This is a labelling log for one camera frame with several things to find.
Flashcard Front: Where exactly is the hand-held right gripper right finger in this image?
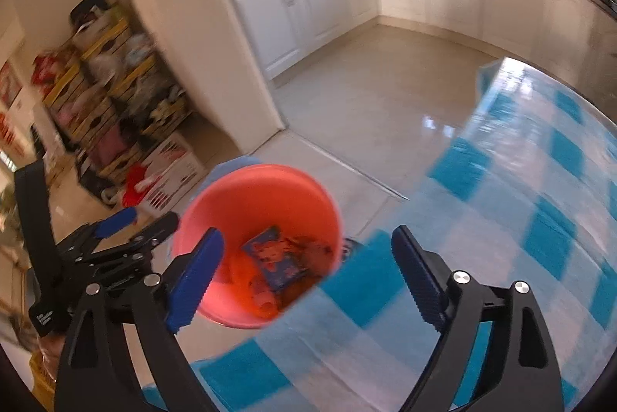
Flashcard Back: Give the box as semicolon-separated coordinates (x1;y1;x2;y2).
391;225;565;412

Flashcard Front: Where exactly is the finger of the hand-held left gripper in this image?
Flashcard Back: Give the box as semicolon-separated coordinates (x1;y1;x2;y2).
55;206;138;259
65;212;180;285

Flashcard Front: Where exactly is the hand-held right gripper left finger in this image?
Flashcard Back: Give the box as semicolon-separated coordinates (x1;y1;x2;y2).
53;226;226;412

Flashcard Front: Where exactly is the blue red printed packet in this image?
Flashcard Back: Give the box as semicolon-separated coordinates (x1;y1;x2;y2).
241;225;309;292

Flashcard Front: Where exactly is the red plastic bucket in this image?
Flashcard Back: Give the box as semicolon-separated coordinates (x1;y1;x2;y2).
171;164;344;330

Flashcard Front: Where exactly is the red bag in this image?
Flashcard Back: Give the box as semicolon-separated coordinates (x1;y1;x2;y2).
123;166;150;207

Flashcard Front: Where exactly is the white red cardboard box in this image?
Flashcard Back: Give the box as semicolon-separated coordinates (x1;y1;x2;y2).
140;135;203;210

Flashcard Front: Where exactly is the blue plastic stool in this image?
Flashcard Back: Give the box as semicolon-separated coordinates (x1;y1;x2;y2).
209;156;263;188

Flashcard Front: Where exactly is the blue white checkered tablecloth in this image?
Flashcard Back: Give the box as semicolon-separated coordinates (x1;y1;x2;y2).
140;55;617;412

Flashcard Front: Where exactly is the cluttered yellow storage rack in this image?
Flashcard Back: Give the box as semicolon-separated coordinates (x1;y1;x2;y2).
31;0;194;201

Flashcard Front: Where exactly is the red wall decoration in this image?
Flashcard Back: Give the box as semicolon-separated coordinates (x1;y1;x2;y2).
0;60;22;109

